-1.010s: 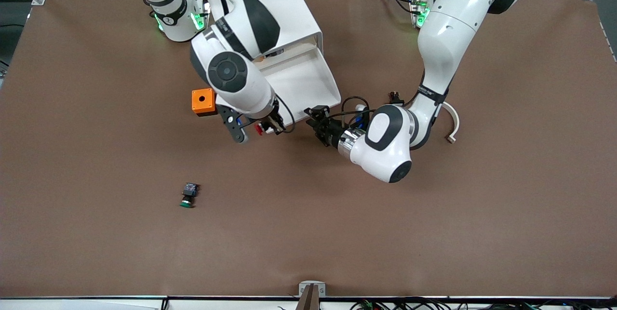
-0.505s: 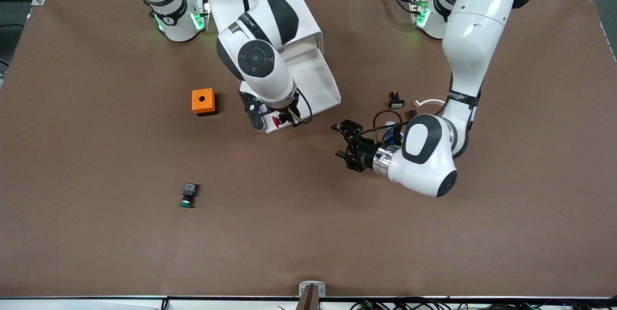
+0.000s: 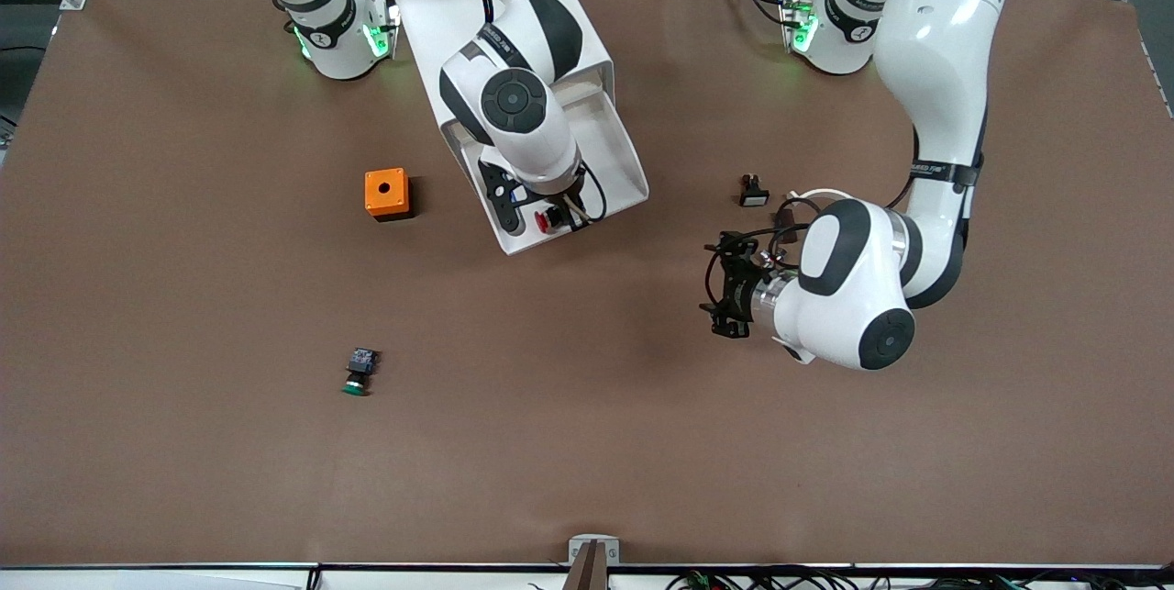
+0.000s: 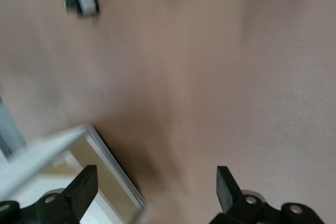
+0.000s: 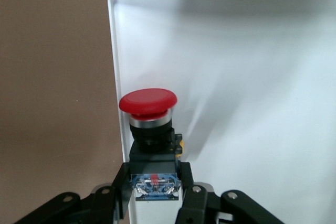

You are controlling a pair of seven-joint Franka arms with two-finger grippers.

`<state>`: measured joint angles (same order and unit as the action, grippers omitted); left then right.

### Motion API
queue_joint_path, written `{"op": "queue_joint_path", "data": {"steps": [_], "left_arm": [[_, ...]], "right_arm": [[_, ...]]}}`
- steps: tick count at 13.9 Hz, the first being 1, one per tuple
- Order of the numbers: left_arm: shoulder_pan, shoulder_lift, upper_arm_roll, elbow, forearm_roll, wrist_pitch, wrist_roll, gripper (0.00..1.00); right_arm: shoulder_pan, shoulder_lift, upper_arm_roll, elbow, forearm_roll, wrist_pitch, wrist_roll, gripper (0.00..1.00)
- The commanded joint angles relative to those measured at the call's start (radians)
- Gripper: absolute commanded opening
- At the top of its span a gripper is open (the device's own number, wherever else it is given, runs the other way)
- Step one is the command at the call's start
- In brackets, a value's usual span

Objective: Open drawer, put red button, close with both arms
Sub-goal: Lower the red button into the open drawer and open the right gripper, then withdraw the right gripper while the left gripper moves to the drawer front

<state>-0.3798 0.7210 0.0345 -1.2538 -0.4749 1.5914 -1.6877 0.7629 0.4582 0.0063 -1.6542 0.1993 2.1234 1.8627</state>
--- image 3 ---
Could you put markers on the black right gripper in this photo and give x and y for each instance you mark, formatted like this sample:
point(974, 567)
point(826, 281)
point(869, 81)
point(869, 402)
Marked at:
point(561, 207)

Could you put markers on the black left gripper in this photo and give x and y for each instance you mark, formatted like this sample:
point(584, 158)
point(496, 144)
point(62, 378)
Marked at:
point(739, 289)

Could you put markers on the red mushroom push button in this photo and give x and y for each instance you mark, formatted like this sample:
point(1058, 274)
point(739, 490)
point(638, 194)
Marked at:
point(543, 222)

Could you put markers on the white pull-out drawer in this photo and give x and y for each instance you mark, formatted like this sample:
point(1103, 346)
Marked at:
point(624, 159)

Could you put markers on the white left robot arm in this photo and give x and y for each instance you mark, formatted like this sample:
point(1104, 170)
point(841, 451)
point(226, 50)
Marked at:
point(935, 49)

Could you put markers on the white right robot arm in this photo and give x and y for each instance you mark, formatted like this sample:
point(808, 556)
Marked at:
point(537, 140)

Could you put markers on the green mushroom push button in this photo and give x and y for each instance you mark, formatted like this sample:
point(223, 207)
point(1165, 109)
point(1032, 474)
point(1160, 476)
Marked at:
point(359, 361)

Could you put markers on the small black white switch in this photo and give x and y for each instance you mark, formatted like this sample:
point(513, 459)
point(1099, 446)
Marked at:
point(754, 194)

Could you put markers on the orange button enclosure box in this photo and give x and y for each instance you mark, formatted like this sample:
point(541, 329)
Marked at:
point(374, 201)

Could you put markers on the grey metal bracket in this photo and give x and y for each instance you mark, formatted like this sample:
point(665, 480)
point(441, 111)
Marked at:
point(593, 562)

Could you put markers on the white table edge rail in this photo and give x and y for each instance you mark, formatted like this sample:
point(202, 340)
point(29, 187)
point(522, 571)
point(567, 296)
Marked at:
point(183, 577)

